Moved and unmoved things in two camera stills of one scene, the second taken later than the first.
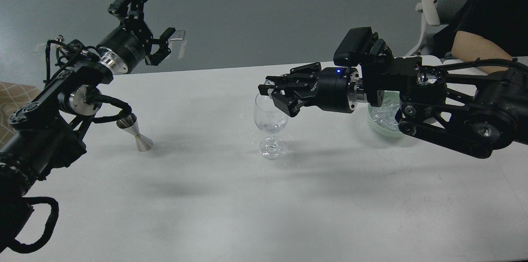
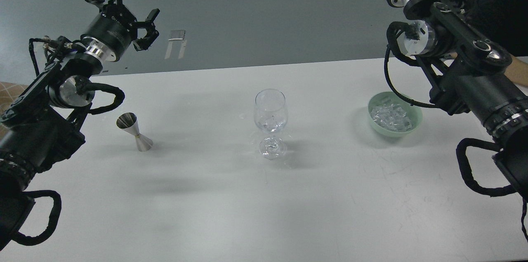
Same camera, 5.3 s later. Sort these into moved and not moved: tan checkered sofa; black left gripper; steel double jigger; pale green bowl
Moved: black left gripper
Not moved: steel double jigger; tan checkered sofa; pale green bowl
